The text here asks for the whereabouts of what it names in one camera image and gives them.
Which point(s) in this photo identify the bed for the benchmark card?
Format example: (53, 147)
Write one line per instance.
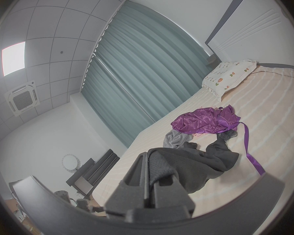
(259, 131)

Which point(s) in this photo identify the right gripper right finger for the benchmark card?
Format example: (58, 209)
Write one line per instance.
(171, 197)

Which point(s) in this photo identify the grey bedside table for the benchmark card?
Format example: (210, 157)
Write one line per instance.
(211, 60)

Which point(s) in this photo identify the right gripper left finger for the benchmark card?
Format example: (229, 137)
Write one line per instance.
(122, 199)

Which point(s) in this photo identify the blue-green curtain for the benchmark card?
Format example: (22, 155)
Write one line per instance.
(107, 99)
(149, 52)

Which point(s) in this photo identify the black lace garment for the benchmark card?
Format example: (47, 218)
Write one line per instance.
(226, 134)

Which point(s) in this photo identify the purple satin garment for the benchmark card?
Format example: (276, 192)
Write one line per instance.
(201, 121)

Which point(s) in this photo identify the square ceiling light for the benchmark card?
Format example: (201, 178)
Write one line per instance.
(13, 57)

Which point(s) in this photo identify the white printed pillow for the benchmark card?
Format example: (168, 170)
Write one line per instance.
(227, 78)

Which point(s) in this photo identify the grey knitted garment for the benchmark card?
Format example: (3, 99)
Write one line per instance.
(176, 139)

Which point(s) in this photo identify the ceiling air conditioner vent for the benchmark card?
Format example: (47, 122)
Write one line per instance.
(22, 99)

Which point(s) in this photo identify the black T-shirt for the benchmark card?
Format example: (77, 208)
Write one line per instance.
(198, 165)

